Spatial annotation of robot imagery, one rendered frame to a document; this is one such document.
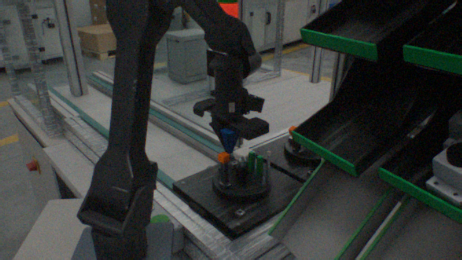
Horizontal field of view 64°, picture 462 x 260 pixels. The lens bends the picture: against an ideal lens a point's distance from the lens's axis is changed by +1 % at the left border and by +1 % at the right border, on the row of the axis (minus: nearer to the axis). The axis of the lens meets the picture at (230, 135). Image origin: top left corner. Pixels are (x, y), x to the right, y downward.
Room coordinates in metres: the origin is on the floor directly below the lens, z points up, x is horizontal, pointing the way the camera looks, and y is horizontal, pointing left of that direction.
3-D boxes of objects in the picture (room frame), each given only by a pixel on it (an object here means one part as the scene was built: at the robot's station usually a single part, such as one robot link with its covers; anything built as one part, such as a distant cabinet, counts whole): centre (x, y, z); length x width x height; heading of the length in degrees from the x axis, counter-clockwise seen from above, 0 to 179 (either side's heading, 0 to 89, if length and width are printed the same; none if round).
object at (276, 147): (0.90, -0.22, 1.01); 0.24 x 0.24 x 0.13; 40
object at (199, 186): (0.74, -0.03, 0.96); 0.24 x 0.24 x 0.02; 40
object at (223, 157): (0.71, 0.01, 1.04); 0.04 x 0.02 x 0.08; 130
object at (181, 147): (0.98, 0.15, 0.91); 0.84 x 0.28 x 0.10; 40
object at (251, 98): (0.75, -0.03, 1.19); 0.07 x 0.07 x 0.06; 39
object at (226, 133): (0.70, -0.01, 1.11); 0.06 x 0.04 x 0.07; 130
